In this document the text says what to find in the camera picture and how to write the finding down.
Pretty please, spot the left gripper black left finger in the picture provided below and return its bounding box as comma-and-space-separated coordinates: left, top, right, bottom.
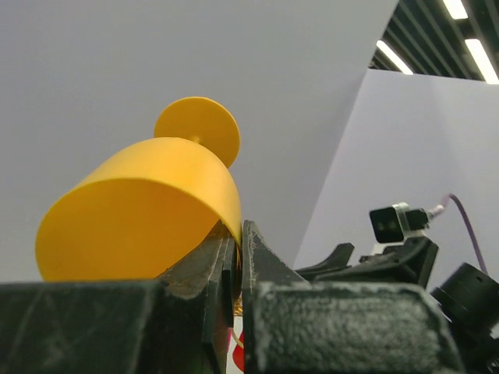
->
1, 224, 237, 373

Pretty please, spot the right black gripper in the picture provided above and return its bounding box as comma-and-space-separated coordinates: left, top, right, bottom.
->
295, 237, 439, 288

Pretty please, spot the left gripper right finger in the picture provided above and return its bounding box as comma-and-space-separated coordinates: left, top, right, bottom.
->
241, 221, 464, 373

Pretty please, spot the orange wine glass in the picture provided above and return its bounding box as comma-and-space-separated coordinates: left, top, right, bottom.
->
35, 97, 242, 282

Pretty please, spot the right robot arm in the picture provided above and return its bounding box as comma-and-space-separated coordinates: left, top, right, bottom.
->
296, 236, 498, 373

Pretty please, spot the gold wire glass rack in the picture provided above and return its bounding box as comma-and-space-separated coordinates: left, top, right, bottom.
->
230, 297, 244, 349

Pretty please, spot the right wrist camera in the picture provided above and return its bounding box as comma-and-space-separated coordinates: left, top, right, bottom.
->
369, 202, 430, 255

